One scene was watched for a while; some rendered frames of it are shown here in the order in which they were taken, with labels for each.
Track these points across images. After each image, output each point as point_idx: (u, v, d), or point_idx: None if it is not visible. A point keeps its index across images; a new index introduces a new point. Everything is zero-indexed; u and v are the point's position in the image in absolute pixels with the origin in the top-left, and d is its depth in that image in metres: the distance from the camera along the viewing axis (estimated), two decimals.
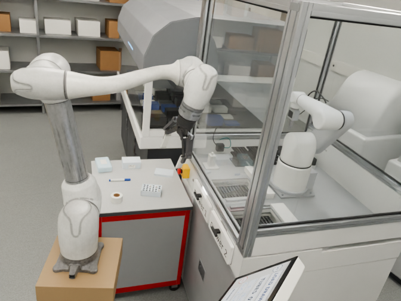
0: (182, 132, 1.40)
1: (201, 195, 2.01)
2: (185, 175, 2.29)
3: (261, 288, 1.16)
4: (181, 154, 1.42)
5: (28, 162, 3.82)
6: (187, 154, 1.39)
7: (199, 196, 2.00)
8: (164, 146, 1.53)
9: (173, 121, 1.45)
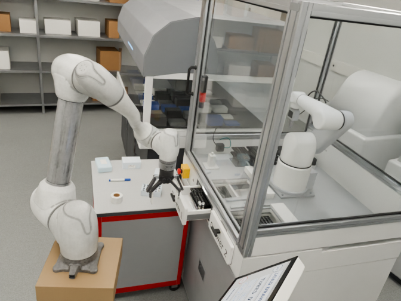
0: (170, 179, 1.86)
1: (178, 196, 1.97)
2: (185, 175, 2.29)
3: (261, 288, 1.16)
4: (177, 191, 1.91)
5: (28, 162, 3.82)
6: (182, 187, 1.91)
7: None
8: (152, 200, 1.90)
9: (155, 180, 1.84)
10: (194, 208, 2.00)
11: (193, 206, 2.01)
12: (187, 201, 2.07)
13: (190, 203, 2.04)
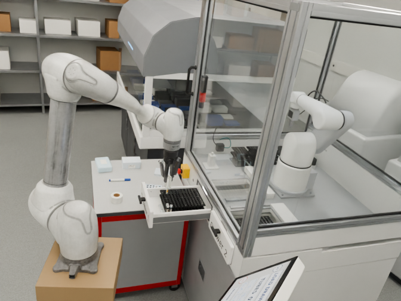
0: (174, 160, 1.86)
1: (145, 199, 1.91)
2: (185, 175, 2.29)
3: (261, 288, 1.16)
4: (170, 177, 1.90)
5: (28, 162, 3.82)
6: (176, 172, 1.91)
7: (142, 199, 1.90)
8: (166, 185, 1.93)
9: (163, 164, 1.83)
10: (162, 210, 1.94)
11: (162, 209, 1.95)
12: (156, 203, 2.01)
13: (159, 205, 1.98)
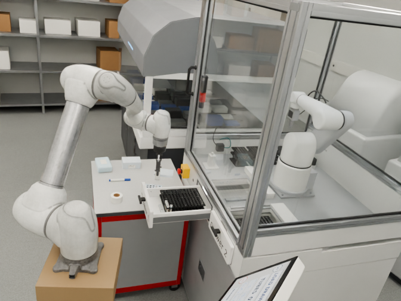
0: (162, 153, 2.15)
1: (145, 199, 1.91)
2: (185, 175, 2.29)
3: (261, 288, 1.16)
4: (159, 168, 2.19)
5: (28, 162, 3.82)
6: None
7: (142, 199, 1.90)
8: (157, 178, 2.20)
9: (160, 160, 2.10)
10: (162, 210, 1.94)
11: (162, 209, 1.95)
12: (156, 203, 2.01)
13: (159, 205, 1.98)
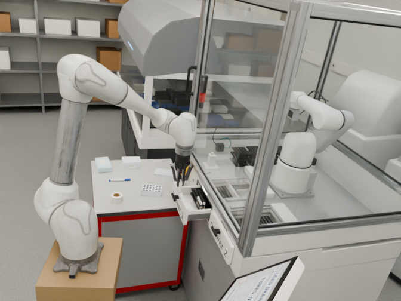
0: (186, 166, 1.85)
1: (178, 196, 1.97)
2: (185, 175, 2.29)
3: (261, 288, 1.16)
4: (181, 181, 1.89)
5: (28, 162, 3.82)
6: (188, 178, 1.89)
7: (176, 197, 1.96)
8: (179, 190, 1.92)
9: (173, 168, 1.84)
10: (194, 208, 2.00)
11: (194, 206, 2.01)
12: (187, 201, 2.07)
13: (191, 203, 2.04)
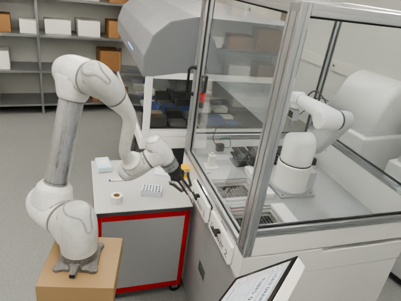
0: (182, 176, 1.91)
1: (199, 195, 2.01)
2: (185, 175, 2.29)
3: (261, 288, 1.16)
4: (187, 189, 1.96)
5: (28, 162, 3.82)
6: (191, 183, 1.95)
7: (197, 196, 2.00)
8: (191, 195, 2.00)
9: (173, 183, 1.92)
10: None
11: None
12: (207, 200, 2.11)
13: None
